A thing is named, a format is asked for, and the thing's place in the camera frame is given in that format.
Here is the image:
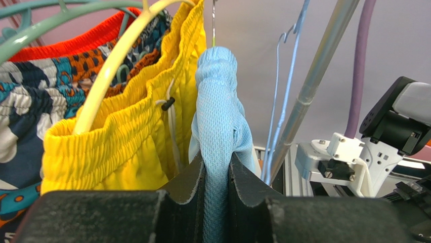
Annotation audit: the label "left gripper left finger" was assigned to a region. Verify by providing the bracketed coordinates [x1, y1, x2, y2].
[13, 154, 206, 243]

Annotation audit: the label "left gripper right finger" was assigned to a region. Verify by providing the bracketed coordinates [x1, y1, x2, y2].
[228, 154, 430, 242]

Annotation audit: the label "light blue wire hanger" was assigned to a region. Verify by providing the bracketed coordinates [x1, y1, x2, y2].
[261, 0, 310, 185]

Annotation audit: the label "light blue shorts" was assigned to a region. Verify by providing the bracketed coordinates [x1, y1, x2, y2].
[189, 46, 255, 242]

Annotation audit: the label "green hanger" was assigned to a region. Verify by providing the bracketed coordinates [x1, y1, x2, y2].
[211, 0, 217, 47]

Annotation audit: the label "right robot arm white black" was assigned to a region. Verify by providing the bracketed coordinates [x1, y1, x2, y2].
[360, 76, 430, 195]

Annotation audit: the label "yellow shorts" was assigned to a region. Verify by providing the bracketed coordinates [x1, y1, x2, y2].
[40, 1, 206, 194]

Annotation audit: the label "patterned blue orange shorts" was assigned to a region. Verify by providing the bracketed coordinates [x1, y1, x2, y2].
[0, 10, 173, 230]

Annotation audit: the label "orange shorts back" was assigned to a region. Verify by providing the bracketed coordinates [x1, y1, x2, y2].
[9, 11, 125, 62]

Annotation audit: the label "yellow hanger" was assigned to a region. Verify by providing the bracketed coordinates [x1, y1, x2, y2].
[72, 1, 176, 135]

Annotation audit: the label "teal hanger front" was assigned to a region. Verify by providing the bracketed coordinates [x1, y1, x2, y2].
[1, 1, 164, 63]

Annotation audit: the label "teal hanger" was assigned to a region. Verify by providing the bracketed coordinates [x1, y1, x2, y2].
[1, 1, 164, 63]
[1, 0, 99, 44]

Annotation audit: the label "teal hanger back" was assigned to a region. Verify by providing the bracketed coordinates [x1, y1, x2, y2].
[1, 0, 99, 44]

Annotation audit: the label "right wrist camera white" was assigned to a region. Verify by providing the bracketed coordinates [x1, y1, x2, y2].
[294, 133, 404, 197]

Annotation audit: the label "metal clothes rack rail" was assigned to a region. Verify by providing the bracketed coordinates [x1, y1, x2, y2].
[261, 1, 359, 186]

